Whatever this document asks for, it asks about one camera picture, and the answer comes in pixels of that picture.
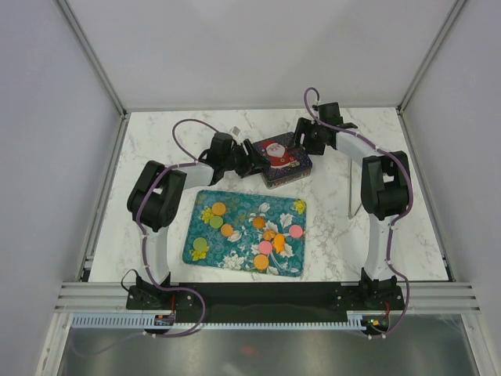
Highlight orange round cookie mid right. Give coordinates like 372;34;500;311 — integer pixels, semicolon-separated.
262;229;276;241

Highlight green round cookie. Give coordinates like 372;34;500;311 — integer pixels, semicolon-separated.
193;237;208;251
209;215;224;229

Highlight pink round cookie right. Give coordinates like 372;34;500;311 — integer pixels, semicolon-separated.
288;225;305;239

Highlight white cable duct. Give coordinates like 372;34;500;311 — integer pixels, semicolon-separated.
71;313;366;331

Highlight gold tin lid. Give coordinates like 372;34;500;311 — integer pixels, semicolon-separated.
253;132;312;168

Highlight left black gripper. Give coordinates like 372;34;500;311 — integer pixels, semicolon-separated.
222;140;271;179

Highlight green round cookie lower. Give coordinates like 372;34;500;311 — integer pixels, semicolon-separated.
193;237;208;251

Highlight green round cookie upper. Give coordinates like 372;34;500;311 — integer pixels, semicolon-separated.
209;215;224;229

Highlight aluminium frame rail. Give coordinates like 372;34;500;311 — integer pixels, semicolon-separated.
54;282;480;314

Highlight metal tongs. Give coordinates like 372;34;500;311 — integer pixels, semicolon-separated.
348;159;362;219

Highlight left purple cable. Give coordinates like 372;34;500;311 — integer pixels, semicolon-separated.
119;119;207;338

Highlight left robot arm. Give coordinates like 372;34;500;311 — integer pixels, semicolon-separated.
126;132;271;310

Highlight teal floral tray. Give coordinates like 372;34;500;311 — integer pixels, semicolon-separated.
182;190;307;277

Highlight pink round cookie lower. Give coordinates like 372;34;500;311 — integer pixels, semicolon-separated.
258;240;273;255

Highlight orange flower cookie lower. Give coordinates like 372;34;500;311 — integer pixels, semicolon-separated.
272;233;286;254

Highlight pink round cookie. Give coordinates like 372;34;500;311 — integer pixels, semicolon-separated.
258;240;273;255
288;225;305;239

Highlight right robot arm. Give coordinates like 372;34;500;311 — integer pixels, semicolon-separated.
290;103;414;310

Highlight orange round cookie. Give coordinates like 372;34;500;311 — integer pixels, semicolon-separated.
220;223;234;237
253;254;269;270
211;202;226;216

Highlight orange round cookie bottom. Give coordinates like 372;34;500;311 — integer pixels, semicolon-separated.
253;254;269;270

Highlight orange round cookie left centre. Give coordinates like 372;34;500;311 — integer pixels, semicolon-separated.
220;223;234;237

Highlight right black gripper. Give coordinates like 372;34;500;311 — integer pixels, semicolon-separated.
287;117;325;157

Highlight black mounting base plate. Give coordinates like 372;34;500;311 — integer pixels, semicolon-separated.
139;282;400;323

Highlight orange round cookie top left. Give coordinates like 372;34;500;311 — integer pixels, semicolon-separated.
211;202;226;216

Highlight square cookie tin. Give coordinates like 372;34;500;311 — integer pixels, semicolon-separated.
261;164;312;189

